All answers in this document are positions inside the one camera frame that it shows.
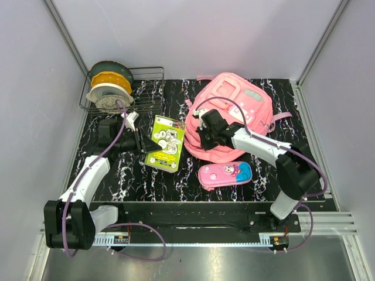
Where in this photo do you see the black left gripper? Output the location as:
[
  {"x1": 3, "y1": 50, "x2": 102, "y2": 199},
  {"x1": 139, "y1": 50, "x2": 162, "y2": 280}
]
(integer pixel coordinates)
[{"x1": 114, "y1": 126, "x2": 162, "y2": 156}]

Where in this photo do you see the green book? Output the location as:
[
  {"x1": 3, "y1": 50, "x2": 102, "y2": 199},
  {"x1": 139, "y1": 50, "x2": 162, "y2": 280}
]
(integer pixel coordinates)
[{"x1": 145, "y1": 115, "x2": 186, "y2": 173}]

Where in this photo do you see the pink student backpack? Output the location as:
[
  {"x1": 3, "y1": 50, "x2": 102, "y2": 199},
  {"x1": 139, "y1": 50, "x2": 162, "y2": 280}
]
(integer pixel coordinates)
[{"x1": 184, "y1": 73, "x2": 292, "y2": 163}]

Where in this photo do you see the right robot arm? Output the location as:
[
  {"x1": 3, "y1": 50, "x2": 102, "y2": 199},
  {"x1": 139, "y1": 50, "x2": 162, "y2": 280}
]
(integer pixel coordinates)
[{"x1": 193, "y1": 109, "x2": 321, "y2": 232}]

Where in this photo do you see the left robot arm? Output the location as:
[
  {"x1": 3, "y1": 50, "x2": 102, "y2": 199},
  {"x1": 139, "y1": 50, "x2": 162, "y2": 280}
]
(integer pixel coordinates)
[{"x1": 43, "y1": 119, "x2": 162, "y2": 250}]

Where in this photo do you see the pink cat pencil case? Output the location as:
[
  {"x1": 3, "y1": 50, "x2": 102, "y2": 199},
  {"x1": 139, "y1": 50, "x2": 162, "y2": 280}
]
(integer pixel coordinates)
[{"x1": 197, "y1": 162, "x2": 253, "y2": 191}]

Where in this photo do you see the speckled grey plate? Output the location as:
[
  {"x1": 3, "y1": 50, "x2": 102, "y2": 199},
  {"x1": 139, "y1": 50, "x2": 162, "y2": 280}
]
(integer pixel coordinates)
[{"x1": 95, "y1": 94, "x2": 134, "y2": 115}]

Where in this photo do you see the white plate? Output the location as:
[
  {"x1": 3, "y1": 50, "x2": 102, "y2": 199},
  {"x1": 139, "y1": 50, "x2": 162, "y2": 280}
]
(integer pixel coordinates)
[{"x1": 86, "y1": 83, "x2": 134, "y2": 104}]

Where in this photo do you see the yellow plate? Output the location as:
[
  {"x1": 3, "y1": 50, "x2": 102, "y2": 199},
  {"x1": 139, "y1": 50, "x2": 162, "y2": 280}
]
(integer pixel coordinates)
[{"x1": 90, "y1": 71, "x2": 132, "y2": 94}]

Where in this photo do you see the dark green plate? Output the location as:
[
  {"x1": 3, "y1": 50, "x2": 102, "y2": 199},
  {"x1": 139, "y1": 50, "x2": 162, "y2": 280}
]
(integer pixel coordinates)
[{"x1": 90, "y1": 60, "x2": 134, "y2": 85}]

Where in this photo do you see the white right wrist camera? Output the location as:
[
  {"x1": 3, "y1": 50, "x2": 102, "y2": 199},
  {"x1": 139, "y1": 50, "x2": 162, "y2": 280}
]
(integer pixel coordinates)
[{"x1": 192, "y1": 108, "x2": 209, "y2": 130}]

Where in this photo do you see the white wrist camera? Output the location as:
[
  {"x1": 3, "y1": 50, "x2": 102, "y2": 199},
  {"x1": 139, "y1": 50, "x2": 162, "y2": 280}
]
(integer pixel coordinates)
[
  {"x1": 192, "y1": 108, "x2": 209, "y2": 130},
  {"x1": 121, "y1": 111, "x2": 139, "y2": 132}
]

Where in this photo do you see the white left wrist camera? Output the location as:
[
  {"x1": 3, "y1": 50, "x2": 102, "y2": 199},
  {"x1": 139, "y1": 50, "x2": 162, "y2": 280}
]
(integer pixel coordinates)
[{"x1": 121, "y1": 111, "x2": 139, "y2": 132}]

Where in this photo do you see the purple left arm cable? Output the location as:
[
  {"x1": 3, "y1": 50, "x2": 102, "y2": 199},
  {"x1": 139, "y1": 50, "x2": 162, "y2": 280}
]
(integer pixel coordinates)
[{"x1": 61, "y1": 98, "x2": 167, "y2": 262}]

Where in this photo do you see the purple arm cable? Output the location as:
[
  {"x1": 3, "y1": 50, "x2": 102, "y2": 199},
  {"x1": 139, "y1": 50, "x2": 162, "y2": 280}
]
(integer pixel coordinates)
[
  {"x1": 61, "y1": 98, "x2": 167, "y2": 262},
  {"x1": 193, "y1": 97, "x2": 329, "y2": 253}
]

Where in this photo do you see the wire dish rack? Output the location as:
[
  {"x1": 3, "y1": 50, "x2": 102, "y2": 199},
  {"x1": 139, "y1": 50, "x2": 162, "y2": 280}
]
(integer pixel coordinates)
[{"x1": 79, "y1": 67, "x2": 165, "y2": 115}]

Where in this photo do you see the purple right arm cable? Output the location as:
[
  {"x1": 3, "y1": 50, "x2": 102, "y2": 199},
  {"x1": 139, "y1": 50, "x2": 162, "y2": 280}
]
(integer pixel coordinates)
[{"x1": 193, "y1": 97, "x2": 329, "y2": 253}]

